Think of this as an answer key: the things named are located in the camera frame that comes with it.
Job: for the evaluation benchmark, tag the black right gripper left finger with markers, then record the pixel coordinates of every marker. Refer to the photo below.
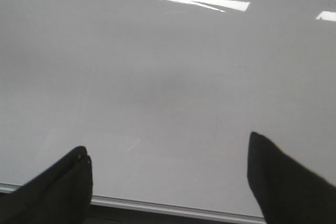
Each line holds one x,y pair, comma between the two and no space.
60,194

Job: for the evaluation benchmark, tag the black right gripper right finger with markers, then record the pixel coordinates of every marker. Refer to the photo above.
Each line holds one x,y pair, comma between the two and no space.
285,190

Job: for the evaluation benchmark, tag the white whiteboard with aluminium frame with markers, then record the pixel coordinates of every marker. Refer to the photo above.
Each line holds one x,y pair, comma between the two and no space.
164,95

